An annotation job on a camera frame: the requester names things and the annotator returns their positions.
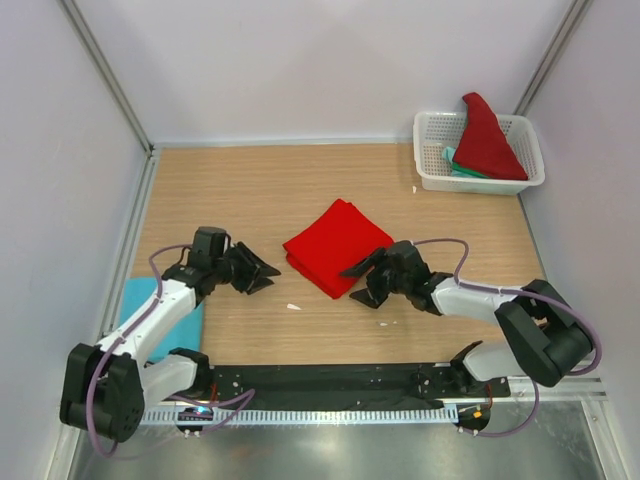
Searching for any white plastic basket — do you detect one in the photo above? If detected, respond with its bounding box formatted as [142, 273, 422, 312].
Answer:
[413, 112, 545, 196]

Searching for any folded light blue t shirt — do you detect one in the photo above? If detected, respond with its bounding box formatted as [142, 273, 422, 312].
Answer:
[119, 277, 204, 364]

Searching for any aluminium front rail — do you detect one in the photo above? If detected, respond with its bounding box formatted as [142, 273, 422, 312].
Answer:
[59, 360, 609, 407]

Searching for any aluminium corner post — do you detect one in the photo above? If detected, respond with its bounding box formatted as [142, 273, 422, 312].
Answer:
[58, 0, 154, 157]
[513, 0, 594, 116]

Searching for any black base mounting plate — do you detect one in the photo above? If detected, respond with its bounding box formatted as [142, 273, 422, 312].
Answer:
[191, 363, 511, 412]

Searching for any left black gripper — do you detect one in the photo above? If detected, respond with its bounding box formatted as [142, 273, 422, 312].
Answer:
[211, 242, 279, 294]

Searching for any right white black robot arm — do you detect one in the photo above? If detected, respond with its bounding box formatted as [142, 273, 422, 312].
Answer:
[341, 240, 602, 396]

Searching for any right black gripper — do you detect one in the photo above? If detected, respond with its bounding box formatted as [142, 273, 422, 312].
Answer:
[340, 247, 411, 309]

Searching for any bright red t shirt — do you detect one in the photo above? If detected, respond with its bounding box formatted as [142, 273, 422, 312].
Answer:
[283, 199, 394, 299]

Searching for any dark red t shirt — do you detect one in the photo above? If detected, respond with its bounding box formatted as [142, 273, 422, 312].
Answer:
[454, 92, 528, 181]

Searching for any left aluminium corner post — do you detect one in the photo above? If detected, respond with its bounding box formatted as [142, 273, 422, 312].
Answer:
[58, 0, 154, 157]

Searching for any right aluminium corner post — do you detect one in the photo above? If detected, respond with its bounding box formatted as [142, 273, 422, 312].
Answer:
[513, 0, 594, 116]

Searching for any white slotted cable duct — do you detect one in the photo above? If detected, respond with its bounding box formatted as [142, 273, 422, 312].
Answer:
[140, 405, 459, 427]

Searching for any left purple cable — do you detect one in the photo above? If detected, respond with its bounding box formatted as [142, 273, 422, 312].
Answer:
[84, 243, 256, 459]

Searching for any mint t shirt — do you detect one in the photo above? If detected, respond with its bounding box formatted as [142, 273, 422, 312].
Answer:
[442, 147, 456, 167]

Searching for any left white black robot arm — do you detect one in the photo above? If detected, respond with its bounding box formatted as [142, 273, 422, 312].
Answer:
[59, 226, 280, 443]

